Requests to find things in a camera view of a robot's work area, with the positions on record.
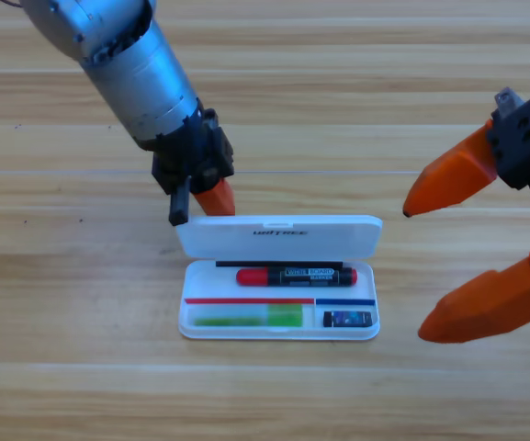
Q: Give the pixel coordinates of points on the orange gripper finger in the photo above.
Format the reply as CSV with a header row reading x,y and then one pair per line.
x,y
489,308

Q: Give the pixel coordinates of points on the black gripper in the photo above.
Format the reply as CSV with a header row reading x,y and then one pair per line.
x,y
191,156
526,147

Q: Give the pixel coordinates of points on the red and black whiteboard marker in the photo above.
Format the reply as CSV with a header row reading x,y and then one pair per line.
x,y
253,277

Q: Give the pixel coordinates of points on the white hinged pencil case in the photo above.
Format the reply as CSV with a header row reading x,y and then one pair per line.
x,y
292,248

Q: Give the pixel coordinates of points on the small black eraser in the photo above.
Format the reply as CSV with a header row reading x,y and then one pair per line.
x,y
347,319

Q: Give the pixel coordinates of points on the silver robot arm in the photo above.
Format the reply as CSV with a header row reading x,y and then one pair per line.
x,y
140,87

